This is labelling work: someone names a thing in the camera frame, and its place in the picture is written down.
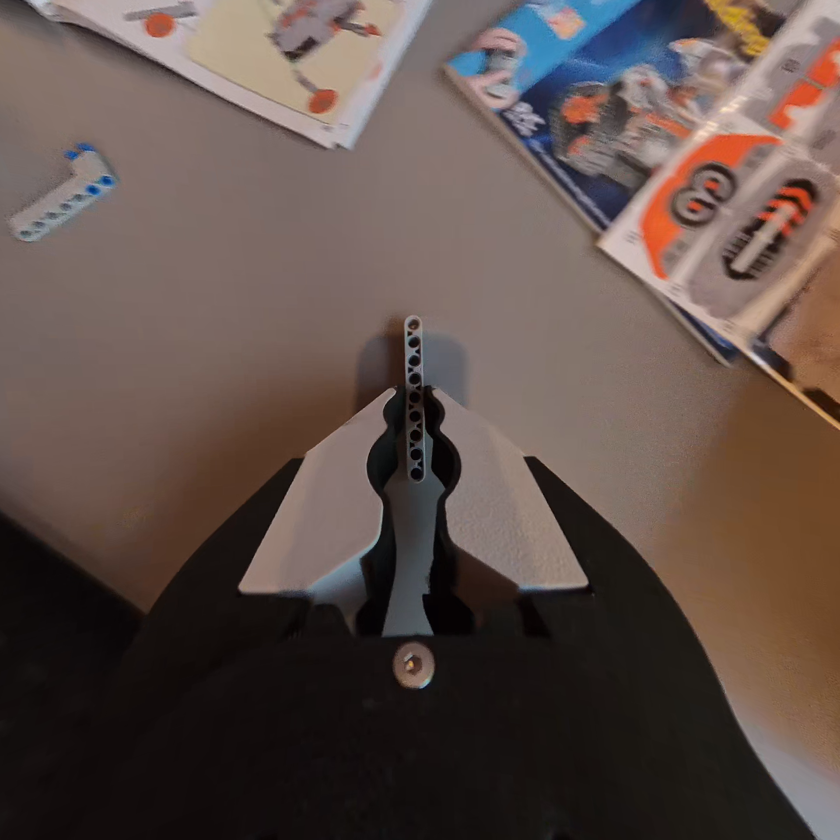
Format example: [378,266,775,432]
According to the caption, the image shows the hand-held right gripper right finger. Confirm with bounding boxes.
[427,386,590,636]

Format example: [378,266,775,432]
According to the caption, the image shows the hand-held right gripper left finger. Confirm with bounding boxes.
[238,387,400,636]

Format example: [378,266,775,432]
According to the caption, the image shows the grey straight holed beam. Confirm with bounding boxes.
[403,316,426,483]

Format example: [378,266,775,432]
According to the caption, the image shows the grey desk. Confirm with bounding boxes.
[0,7,840,742]

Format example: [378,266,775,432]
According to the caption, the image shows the orange grey sticker sheet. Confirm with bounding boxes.
[596,0,840,368]

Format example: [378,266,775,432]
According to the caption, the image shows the open instruction booklet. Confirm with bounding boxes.
[26,0,434,151]

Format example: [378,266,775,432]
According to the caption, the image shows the grey angled beam blue pins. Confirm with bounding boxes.
[8,141,120,244]

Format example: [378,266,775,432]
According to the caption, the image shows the blue cover booklet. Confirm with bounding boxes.
[443,0,795,368]

